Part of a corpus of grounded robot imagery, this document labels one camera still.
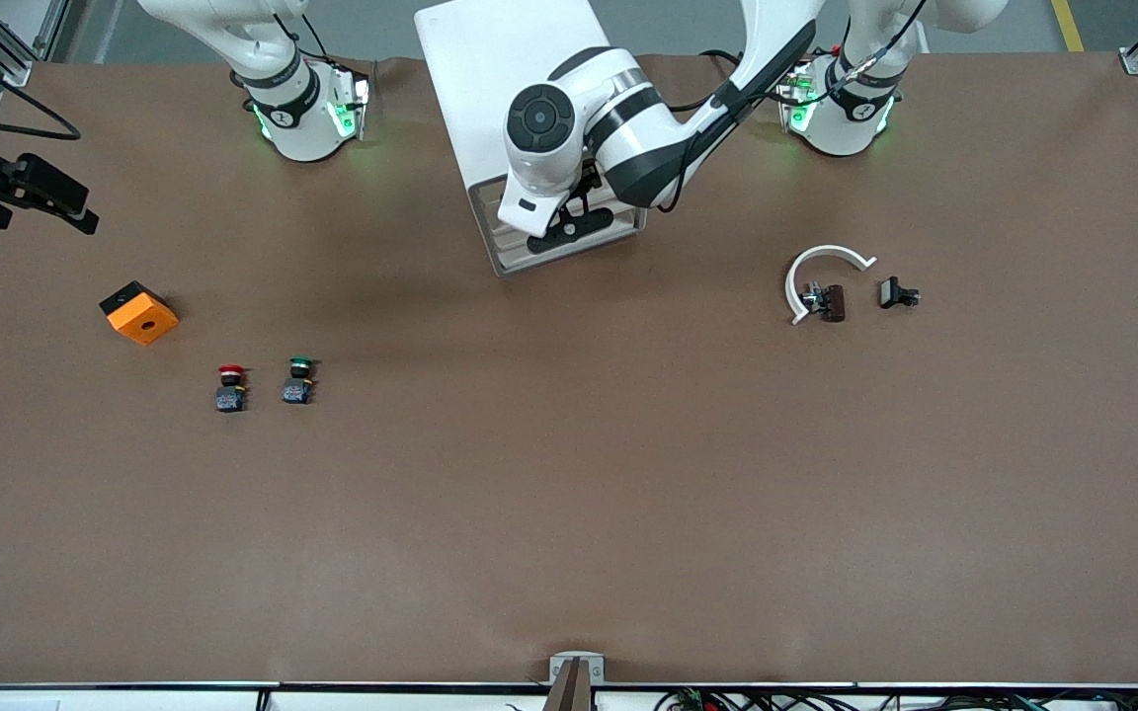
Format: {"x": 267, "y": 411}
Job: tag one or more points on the white curved plastic piece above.
{"x": 826, "y": 252}

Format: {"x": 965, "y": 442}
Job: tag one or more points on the orange and black button box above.
{"x": 141, "y": 318}

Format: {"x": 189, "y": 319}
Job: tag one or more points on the green push button switch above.
{"x": 298, "y": 387}

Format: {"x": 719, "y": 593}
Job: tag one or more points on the brown table cover sheet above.
{"x": 529, "y": 494}

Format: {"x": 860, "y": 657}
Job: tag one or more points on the red push button switch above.
{"x": 230, "y": 393}

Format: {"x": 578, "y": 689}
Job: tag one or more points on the white table edge rail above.
{"x": 134, "y": 697}

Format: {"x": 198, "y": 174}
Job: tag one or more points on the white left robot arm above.
{"x": 648, "y": 128}

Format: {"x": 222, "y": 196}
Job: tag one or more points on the small black clip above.
{"x": 893, "y": 292}

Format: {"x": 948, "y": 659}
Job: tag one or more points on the grey metal bracket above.
{"x": 577, "y": 664}

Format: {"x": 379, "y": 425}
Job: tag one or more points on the small brown component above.
{"x": 831, "y": 302}

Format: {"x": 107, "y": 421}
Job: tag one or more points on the grey brown metal bar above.
{"x": 569, "y": 696}

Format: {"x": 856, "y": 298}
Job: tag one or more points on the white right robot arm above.
{"x": 287, "y": 109}

